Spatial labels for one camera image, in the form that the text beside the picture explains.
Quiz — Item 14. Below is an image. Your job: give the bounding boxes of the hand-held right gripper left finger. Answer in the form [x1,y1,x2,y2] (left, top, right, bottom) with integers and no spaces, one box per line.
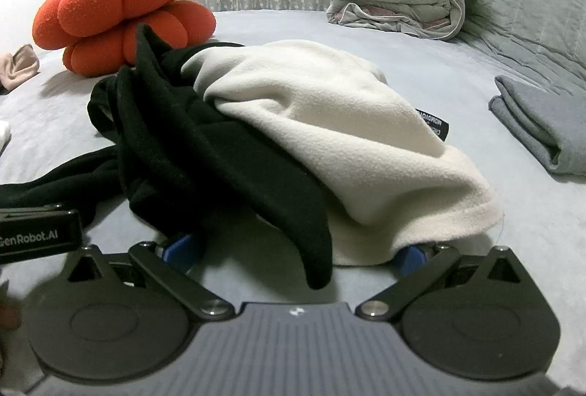
[64,233,235,320]

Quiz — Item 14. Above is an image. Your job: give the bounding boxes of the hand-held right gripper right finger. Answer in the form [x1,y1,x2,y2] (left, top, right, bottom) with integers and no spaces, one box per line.
[356,244,525,320]

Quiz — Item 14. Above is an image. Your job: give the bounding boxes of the cream and black raglan sweatshirt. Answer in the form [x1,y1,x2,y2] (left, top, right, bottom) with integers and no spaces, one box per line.
[0,24,500,290]

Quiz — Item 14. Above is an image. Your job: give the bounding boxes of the crumpled beige cloth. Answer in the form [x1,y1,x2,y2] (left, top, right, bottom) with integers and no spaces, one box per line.
[0,44,41,95]

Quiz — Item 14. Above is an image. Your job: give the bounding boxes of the folded grey garment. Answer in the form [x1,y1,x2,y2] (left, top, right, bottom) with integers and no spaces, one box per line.
[488,75,586,176]

